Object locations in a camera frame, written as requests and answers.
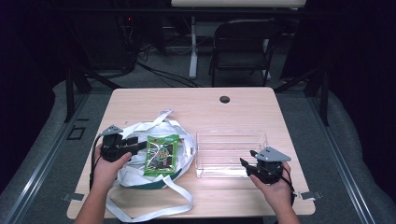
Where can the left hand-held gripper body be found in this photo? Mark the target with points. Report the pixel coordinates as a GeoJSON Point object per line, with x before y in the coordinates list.
{"type": "Point", "coordinates": [112, 146]}

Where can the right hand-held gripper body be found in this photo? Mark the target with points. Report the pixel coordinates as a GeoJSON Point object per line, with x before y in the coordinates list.
{"type": "Point", "coordinates": [269, 168]}

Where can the green snack packet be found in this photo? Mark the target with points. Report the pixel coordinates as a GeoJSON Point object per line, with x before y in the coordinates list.
{"type": "Point", "coordinates": [160, 155]}

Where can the clear plastic tray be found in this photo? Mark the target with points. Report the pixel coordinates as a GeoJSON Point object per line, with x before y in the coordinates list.
{"type": "Point", "coordinates": [224, 155]}

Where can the white cloth tote bag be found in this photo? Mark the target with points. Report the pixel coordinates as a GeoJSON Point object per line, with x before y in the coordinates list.
{"type": "Point", "coordinates": [183, 146]}

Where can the person's right hand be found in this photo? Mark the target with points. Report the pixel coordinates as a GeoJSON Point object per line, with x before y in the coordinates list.
{"type": "Point", "coordinates": [278, 193]}

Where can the person's left hand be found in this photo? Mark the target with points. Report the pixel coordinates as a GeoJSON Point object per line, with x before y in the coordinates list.
{"type": "Point", "coordinates": [106, 174]}

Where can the black metal stand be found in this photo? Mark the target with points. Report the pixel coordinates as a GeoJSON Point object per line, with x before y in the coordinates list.
{"type": "Point", "coordinates": [70, 93]}
{"type": "Point", "coordinates": [323, 96]}

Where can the white desk leg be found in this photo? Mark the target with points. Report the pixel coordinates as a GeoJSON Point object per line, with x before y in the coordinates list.
{"type": "Point", "coordinates": [193, 53]}

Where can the black folding chair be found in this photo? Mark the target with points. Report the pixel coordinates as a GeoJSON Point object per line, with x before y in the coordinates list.
{"type": "Point", "coordinates": [243, 46]}

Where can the grey table edge bracket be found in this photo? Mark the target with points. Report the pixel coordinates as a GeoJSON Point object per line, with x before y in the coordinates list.
{"type": "Point", "coordinates": [311, 195]}
{"type": "Point", "coordinates": [73, 197]}

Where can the aluminium floor rail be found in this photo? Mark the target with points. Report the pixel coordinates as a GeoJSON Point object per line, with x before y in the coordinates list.
{"type": "Point", "coordinates": [342, 165]}
{"type": "Point", "coordinates": [40, 168]}

